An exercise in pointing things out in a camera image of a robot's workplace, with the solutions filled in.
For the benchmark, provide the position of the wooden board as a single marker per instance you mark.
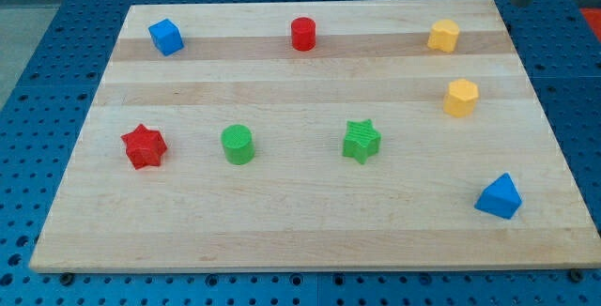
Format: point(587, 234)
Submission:
point(299, 204)

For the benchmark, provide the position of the yellow hexagon block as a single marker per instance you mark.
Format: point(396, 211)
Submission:
point(460, 98)

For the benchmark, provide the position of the red star block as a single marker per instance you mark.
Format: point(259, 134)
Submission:
point(144, 147)

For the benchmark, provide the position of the green cylinder block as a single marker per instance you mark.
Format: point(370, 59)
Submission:
point(238, 145)

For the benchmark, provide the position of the blue triangle block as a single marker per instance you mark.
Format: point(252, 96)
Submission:
point(500, 198)

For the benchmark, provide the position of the blue cube block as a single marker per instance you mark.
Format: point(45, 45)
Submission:
point(166, 37)

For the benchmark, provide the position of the green star block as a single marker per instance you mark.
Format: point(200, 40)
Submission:
point(361, 141)

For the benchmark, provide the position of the yellow heart block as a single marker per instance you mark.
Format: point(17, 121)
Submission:
point(443, 35)

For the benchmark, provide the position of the red cylinder block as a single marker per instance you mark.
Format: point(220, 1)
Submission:
point(303, 34)

